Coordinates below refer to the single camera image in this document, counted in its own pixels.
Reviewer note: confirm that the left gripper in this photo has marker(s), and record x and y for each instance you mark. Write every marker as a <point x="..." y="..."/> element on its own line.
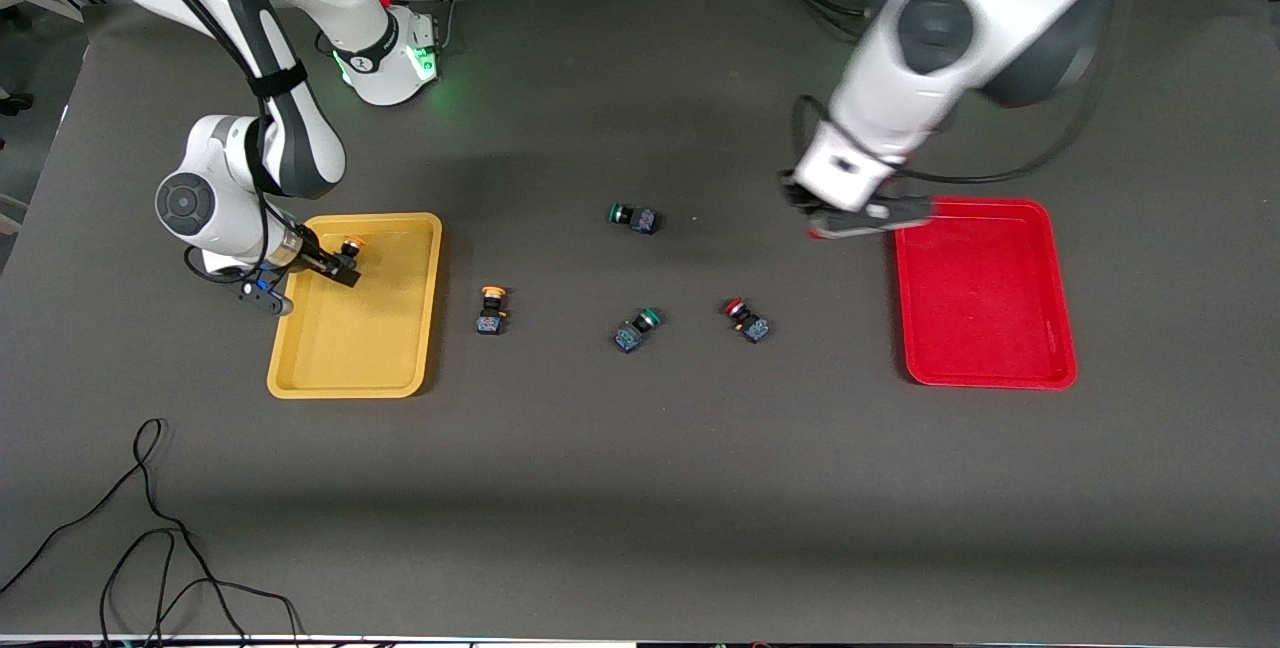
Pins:
<point x="800" y="196"/>

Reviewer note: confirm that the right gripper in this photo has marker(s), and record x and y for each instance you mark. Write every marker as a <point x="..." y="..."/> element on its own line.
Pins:
<point x="313" y="255"/>

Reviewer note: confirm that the yellow push button switch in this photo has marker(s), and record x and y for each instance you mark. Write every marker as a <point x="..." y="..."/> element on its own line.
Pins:
<point x="352" y="247"/>
<point x="490" y="318"/>

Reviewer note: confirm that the red push button switch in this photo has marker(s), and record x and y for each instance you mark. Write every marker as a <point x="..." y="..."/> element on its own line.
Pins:
<point x="752" y="326"/>

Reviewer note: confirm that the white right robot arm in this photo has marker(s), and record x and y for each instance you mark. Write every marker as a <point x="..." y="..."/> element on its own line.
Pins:
<point x="215" y="158"/>

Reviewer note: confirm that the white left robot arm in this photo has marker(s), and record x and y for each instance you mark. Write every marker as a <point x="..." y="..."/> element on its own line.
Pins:
<point x="940" y="28"/>

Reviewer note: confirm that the yellow plastic tray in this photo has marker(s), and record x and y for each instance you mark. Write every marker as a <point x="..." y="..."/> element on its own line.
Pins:
<point x="370" y="348"/>

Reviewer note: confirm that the red plastic tray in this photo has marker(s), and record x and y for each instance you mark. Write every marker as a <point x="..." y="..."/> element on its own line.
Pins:
<point x="985" y="298"/>

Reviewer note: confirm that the green push button switch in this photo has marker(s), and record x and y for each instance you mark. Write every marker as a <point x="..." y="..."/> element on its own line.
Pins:
<point x="632" y="335"/>
<point x="642" y="221"/>

